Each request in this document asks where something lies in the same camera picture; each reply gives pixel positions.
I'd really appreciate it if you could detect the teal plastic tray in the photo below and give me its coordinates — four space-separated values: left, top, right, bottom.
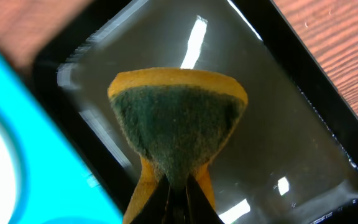
0 54 122 223

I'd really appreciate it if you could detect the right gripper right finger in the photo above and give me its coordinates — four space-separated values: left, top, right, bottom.
186 175 224 224

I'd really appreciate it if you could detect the green yellow sponge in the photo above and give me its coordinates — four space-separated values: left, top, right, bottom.
108 68 248 223

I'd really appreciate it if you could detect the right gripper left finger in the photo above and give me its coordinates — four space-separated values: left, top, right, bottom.
131 175 171 224

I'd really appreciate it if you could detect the black water tray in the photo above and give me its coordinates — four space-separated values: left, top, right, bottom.
33 0 358 223

